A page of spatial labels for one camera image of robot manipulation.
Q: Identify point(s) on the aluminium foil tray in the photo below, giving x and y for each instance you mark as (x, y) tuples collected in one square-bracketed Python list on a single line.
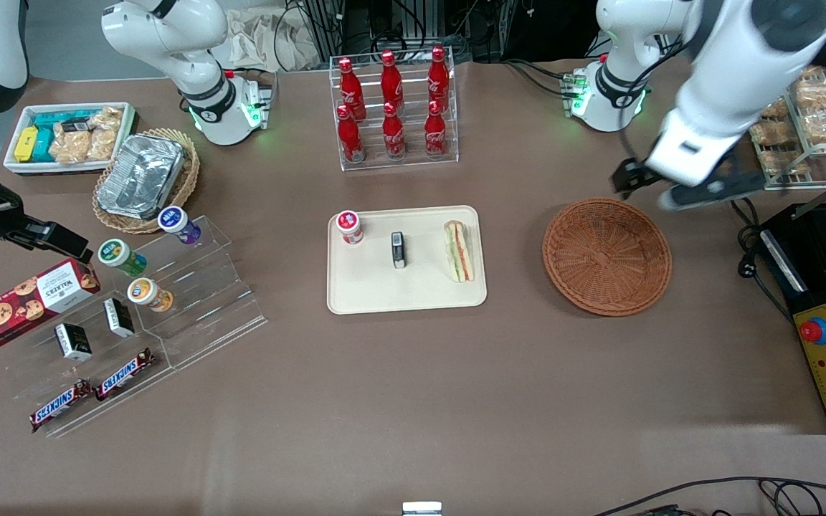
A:
[(140, 175)]

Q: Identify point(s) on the small black carton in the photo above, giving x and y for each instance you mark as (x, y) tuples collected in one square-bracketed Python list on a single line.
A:
[(73, 342), (119, 317)]

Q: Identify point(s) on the clear bag of snacks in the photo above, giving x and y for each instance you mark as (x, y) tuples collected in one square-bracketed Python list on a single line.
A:
[(71, 147), (106, 132)]

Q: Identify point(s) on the red cola bottle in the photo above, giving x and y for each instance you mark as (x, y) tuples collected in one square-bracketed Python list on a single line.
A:
[(391, 82), (435, 132), (350, 89), (349, 140), (393, 135), (438, 79)]

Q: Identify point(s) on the red lid yogurt cup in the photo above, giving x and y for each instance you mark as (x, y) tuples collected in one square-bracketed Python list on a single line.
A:
[(349, 226)]

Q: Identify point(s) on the Snickers bar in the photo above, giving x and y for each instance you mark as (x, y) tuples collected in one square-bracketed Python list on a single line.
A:
[(60, 405), (125, 374)]

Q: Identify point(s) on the yellow small box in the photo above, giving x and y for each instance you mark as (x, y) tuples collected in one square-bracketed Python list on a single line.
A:
[(26, 145)]

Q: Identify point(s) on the teal long box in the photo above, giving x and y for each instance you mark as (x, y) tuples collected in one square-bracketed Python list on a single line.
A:
[(54, 118)]

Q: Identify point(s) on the clear acrylic stepped display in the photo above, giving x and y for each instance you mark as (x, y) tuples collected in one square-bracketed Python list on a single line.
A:
[(212, 315)]

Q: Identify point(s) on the beige plastic tray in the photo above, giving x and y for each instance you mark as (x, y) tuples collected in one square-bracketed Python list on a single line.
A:
[(427, 294)]

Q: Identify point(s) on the white plastic bin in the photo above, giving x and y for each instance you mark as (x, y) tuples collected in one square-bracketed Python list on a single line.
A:
[(19, 168)]

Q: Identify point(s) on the purple lid cup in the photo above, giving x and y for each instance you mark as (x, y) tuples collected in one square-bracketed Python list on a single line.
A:
[(175, 221)]

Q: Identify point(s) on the black machine with yellow panel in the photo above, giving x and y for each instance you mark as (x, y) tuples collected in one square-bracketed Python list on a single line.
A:
[(814, 272)]

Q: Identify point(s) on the teal short box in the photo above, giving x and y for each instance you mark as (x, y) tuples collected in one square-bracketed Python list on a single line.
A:
[(43, 149)]

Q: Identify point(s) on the red Walkers cookie box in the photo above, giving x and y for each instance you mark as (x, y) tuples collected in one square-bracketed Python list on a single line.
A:
[(26, 304)]

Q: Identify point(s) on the brown round wicker basket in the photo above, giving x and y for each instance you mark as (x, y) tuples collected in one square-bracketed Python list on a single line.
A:
[(606, 258)]

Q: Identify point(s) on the red emergency stop button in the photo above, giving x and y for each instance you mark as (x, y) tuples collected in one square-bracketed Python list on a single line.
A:
[(814, 331)]

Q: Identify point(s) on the white small device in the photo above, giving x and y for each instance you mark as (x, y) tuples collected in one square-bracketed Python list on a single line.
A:
[(421, 509)]

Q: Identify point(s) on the light oval wicker basket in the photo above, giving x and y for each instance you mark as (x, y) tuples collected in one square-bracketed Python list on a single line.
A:
[(187, 179)]

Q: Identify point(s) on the small black silver box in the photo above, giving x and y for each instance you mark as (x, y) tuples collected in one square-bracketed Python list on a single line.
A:
[(399, 251)]

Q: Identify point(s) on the green lid cup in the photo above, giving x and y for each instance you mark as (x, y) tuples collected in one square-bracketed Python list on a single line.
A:
[(117, 254)]

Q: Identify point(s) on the triangular sandwich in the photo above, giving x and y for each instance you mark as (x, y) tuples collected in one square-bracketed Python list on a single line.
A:
[(459, 251)]

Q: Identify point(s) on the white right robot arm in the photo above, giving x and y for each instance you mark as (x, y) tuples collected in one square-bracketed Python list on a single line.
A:
[(205, 107)]

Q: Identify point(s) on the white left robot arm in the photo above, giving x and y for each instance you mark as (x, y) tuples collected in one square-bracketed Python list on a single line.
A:
[(736, 64)]

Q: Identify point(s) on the dark background equipment rack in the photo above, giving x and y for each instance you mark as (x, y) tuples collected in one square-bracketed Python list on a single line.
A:
[(384, 25)]

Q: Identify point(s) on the orange lid cup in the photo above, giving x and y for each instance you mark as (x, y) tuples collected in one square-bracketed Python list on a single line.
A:
[(146, 292)]

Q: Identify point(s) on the clear acrylic bottle rack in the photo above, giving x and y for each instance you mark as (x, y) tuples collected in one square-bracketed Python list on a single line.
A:
[(413, 163)]

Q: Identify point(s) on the crumpled brown paper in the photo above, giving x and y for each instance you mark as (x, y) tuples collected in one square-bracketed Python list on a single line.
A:
[(255, 43)]

